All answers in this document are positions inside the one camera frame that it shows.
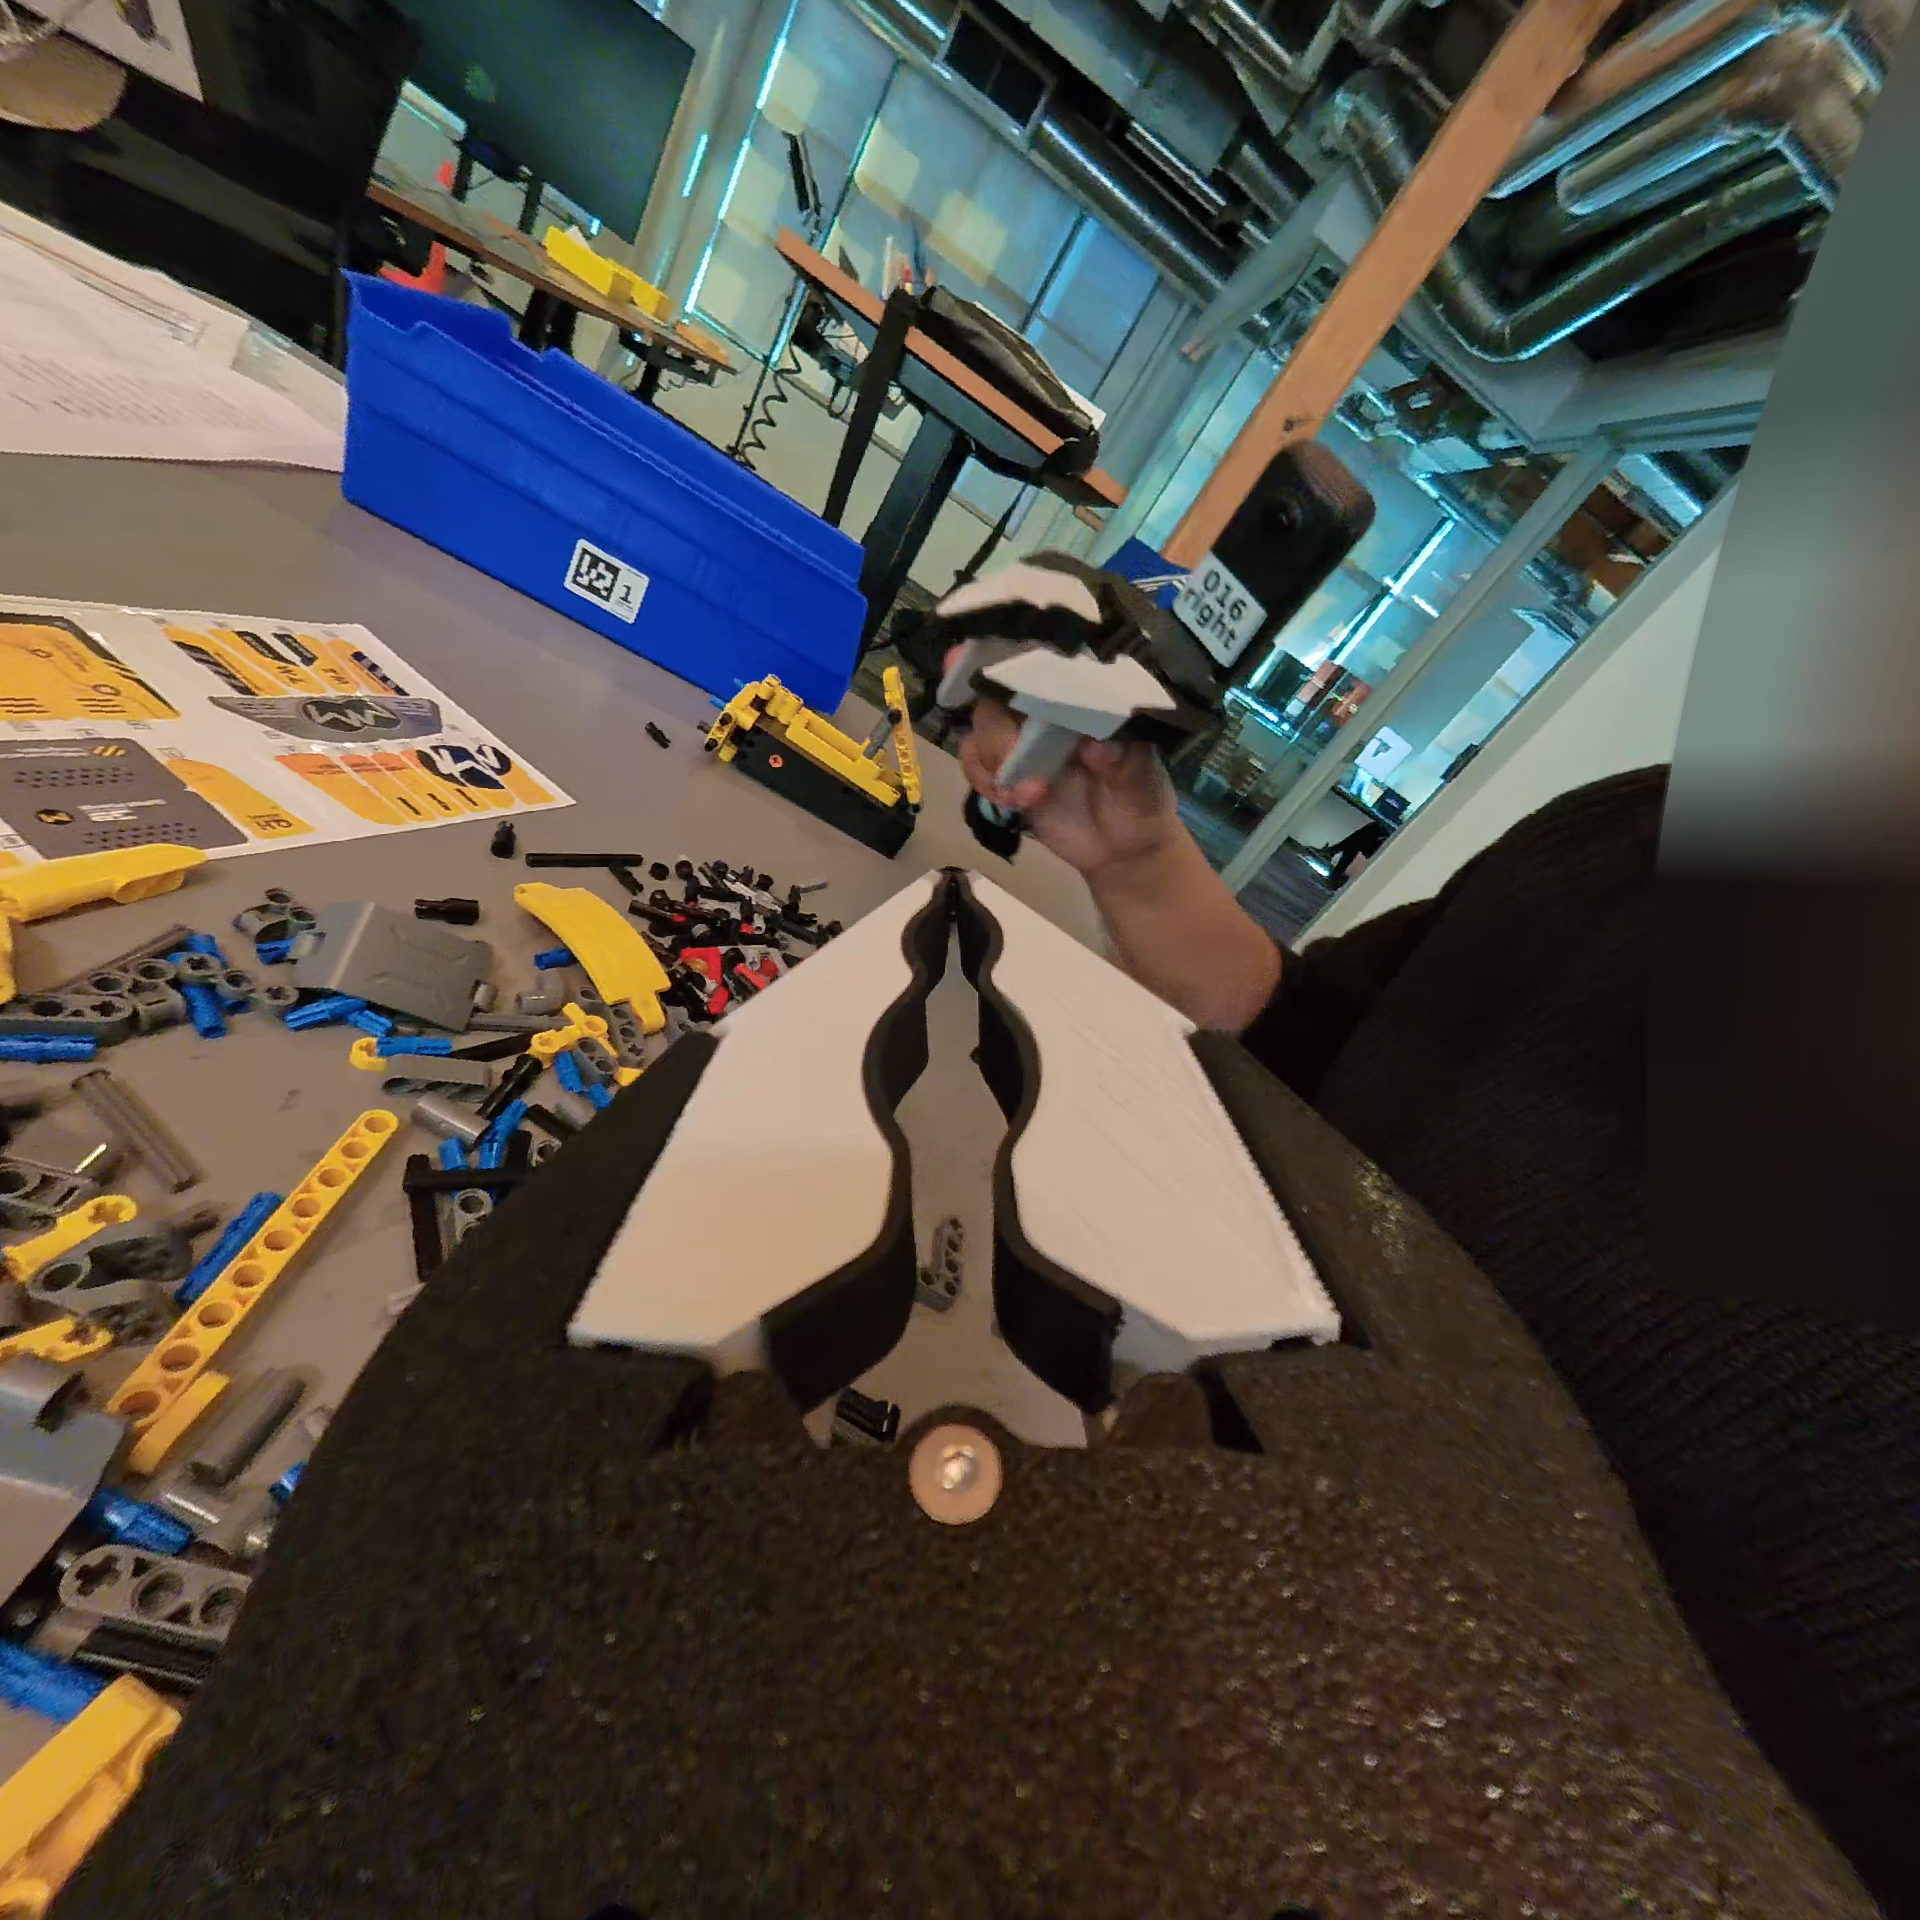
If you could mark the yellow grey sticker sheet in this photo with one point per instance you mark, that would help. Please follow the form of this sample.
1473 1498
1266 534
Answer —
224 704

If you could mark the pile of small toy parts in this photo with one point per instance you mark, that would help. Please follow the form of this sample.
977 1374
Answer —
721 961

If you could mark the small grey beam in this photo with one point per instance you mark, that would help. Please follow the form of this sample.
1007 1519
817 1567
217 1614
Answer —
942 1267

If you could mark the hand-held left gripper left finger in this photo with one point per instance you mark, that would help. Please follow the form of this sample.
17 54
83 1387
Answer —
750 1200

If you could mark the black bag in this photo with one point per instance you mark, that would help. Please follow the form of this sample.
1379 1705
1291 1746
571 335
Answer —
1005 352

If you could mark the blue plastic bin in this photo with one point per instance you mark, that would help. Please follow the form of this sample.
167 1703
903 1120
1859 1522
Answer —
570 451

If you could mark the yellow cardboard box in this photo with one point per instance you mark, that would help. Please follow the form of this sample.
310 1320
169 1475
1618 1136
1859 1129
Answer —
600 270

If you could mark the yellow black toy assembly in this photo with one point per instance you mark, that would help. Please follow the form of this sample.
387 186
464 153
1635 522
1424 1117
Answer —
818 765

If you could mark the grey flat panel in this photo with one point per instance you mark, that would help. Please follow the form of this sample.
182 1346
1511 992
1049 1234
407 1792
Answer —
398 961

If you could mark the long yellow holed beam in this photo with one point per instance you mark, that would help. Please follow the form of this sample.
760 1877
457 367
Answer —
254 1277

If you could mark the large yellow panel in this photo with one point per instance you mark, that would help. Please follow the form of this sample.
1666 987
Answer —
77 1800

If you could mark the black computer monitor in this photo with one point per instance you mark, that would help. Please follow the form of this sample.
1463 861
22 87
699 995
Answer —
555 105

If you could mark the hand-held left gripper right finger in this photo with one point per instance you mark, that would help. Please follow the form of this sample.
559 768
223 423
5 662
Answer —
1170 1200

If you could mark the long yellow curved panel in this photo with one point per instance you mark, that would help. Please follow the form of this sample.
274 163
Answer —
89 882

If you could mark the large grey panel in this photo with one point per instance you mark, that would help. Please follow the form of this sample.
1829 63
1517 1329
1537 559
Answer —
54 1470

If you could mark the black frame desk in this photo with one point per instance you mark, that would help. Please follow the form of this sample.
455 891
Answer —
849 294

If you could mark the wooden top desk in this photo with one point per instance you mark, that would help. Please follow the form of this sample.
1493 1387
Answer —
464 233

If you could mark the person's right forearm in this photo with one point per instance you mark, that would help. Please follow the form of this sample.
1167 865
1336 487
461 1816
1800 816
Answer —
1201 961

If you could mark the orange traffic cone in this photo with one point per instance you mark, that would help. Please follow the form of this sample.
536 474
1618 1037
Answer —
424 270

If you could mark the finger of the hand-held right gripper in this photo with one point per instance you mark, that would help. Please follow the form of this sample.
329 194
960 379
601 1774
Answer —
1026 587
1080 691

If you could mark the person's right hand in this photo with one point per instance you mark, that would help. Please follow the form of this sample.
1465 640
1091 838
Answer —
1119 810

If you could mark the printed paper sheets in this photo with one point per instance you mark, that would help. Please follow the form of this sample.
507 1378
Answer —
119 376

